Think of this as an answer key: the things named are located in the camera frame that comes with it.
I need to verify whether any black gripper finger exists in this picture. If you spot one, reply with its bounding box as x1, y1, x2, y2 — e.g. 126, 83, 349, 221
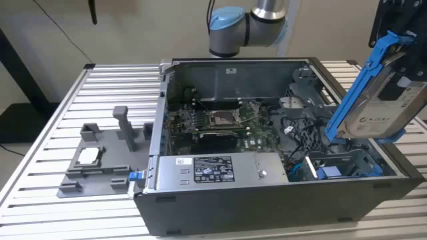
369, 0, 390, 48
378, 24, 427, 101

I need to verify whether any CPU socket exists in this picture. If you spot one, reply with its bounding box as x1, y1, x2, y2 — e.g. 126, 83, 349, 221
204, 109, 242, 127

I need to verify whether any grey metal drive cage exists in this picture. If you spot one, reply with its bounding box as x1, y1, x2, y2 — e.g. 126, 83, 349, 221
278, 68, 338, 151

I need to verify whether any black RAM slot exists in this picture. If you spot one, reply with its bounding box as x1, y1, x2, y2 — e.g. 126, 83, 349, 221
192, 96, 243, 104

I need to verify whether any black hanging rod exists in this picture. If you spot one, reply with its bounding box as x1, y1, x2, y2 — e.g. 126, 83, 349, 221
88, 0, 99, 25

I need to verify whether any thin black arm cable loop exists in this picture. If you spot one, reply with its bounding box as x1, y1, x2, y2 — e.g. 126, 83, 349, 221
206, 0, 218, 28

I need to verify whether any black graphics card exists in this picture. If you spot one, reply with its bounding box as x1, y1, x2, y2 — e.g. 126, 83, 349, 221
196, 131, 240, 151

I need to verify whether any green motherboard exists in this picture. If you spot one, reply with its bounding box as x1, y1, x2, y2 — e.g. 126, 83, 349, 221
166, 99, 284, 156

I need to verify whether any thin black wall cable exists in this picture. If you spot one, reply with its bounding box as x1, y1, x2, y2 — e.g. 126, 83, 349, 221
32, 0, 95, 65

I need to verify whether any silver CPU chip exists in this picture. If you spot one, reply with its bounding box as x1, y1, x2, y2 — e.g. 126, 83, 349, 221
78, 147, 102, 165

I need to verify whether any grey parts rack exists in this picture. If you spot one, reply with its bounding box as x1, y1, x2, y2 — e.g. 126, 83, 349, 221
56, 106, 155, 198

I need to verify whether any metal socket cover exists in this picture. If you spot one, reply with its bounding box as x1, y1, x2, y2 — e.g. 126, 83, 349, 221
238, 103, 262, 118

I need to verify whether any white upright post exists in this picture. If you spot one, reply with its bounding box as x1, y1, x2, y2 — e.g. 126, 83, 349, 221
276, 0, 298, 58

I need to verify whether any black desk stand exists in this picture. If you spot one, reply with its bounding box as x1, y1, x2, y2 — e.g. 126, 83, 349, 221
0, 27, 62, 145

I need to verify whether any coloured power wire bundle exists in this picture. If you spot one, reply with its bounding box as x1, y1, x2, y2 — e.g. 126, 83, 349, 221
286, 156, 304, 181

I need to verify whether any black wire with white label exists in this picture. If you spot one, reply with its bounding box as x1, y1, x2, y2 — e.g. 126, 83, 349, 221
279, 116, 302, 136

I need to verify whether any silver power supply unit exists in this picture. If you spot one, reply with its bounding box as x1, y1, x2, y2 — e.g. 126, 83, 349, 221
155, 152, 290, 191

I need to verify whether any black open PC case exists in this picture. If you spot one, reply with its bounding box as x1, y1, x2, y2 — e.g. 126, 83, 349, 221
132, 56, 427, 237

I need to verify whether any black floor cable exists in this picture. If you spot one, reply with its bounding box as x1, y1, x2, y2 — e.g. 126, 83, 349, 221
0, 143, 24, 157

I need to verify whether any black disk wire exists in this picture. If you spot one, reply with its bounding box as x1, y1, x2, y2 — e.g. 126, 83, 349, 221
288, 119, 330, 163

